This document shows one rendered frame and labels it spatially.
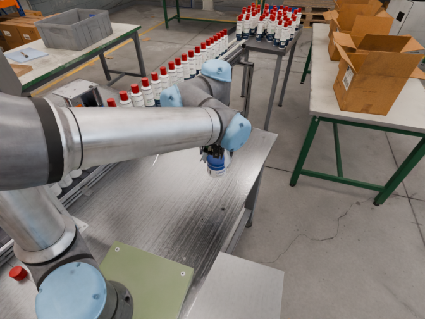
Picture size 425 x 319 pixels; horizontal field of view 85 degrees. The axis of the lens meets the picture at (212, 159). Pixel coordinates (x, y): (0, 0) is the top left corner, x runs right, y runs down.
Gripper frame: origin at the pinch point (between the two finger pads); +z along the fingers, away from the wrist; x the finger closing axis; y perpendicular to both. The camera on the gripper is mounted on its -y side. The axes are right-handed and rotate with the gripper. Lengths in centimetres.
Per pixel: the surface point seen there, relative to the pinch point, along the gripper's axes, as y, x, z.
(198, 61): -85, -38, 0
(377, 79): -92, 66, 0
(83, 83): -13, -62, -14
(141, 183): 4.9, -31.6, 17.6
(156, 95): -41, -46, 3
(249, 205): -39, 12, 74
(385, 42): -130, 73, -9
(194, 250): 25.2, 0.2, 17.6
